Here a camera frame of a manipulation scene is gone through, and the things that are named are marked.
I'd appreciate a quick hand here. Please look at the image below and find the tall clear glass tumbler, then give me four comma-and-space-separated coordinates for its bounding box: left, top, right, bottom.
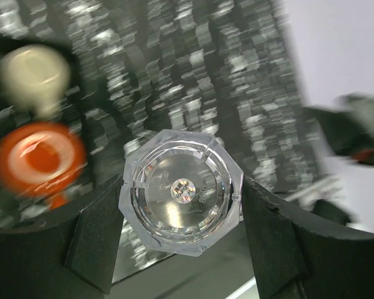
119, 130, 244, 257

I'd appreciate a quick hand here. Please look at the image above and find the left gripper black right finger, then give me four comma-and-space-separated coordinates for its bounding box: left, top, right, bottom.
242, 177, 374, 298

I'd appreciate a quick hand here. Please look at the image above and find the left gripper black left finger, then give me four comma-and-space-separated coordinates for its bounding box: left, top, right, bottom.
0, 176, 123, 298

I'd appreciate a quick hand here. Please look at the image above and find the orange black mug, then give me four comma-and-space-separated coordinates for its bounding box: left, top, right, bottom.
0, 121, 87, 209

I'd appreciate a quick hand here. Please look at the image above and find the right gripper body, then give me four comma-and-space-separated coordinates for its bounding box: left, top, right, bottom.
305, 93, 374, 166

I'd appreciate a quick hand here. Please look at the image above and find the small beige mug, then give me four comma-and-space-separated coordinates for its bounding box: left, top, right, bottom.
0, 44, 71, 119

